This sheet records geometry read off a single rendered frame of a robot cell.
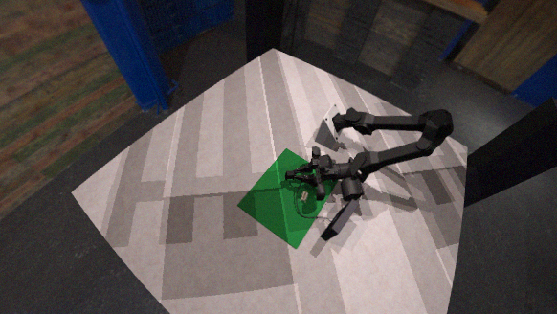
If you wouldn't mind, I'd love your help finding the green circuit board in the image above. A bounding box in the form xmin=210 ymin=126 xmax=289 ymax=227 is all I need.
xmin=237 ymin=148 xmax=338 ymax=249

